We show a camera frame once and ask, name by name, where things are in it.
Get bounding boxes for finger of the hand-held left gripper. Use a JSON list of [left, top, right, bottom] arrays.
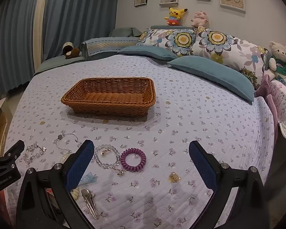
[[0, 139, 25, 172]]

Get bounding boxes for teal headboard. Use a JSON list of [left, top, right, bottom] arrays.
[[150, 25, 198, 30]]

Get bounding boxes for white teddy bear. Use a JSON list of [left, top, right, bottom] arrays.
[[263, 41, 286, 93]]

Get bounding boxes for purple spiral hair tie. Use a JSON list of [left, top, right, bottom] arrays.
[[120, 148, 146, 172]]

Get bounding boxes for floral quilted bedspread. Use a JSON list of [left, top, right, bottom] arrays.
[[3, 54, 280, 229]]

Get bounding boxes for clear bead bracelet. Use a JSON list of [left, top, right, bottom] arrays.
[[93, 144, 125, 176]]

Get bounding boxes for gold bear brooch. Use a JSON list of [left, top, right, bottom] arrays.
[[168, 172, 182, 184]]

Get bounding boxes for brown wicker basket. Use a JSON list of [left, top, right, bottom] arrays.
[[61, 77, 156, 118]]

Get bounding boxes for floral pillow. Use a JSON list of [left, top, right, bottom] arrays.
[[191, 26, 269, 89], [136, 28, 197, 58]]

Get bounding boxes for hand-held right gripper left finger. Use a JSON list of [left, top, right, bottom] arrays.
[[15, 139, 96, 229]]

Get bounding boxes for thin wire bracelet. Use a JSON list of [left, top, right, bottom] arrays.
[[55, 134, 80, 153]]

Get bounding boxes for silver metal hair clip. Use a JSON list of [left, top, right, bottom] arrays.
[[81, 188, 100, 220]]

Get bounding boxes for pink plush toy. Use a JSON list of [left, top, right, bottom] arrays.
[[191, 11, 209, 28]]

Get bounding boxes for folded grey-green cloth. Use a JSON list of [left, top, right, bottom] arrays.
[[109, 27, 142, 39]]

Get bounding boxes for teal blue pillow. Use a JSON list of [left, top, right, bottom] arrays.
[[167, 56, 255, 102], [117, 46, 179, 61]]

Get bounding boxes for crystal bracelet with butterfly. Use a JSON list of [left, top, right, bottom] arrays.
[[22, 143, 47, 164]]

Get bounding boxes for teal bedside bench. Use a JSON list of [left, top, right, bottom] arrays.
[[35, 55, 86, 77]]

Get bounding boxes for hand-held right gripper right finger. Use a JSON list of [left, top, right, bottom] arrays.
[[189, 140, 271, 229]]

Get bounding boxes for light blue claw clip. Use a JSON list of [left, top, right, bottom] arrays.
[[77, 172, 95, 186]]

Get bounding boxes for yellow plush toy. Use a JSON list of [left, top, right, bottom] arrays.
[[164, 7, 188, 26]]

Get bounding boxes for pink floral quilt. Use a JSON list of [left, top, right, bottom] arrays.
[[269, 79, 286, 140]]

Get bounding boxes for brown plush toy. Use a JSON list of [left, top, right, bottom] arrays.
[[65, 48, 80, 60]]

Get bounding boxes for cream curtain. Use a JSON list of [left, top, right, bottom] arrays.
[[33, 0, 51, 64]]

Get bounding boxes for blue curtain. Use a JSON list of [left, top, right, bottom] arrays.
[[42, 0, 121, 62], [0, 0, 42, 94]]

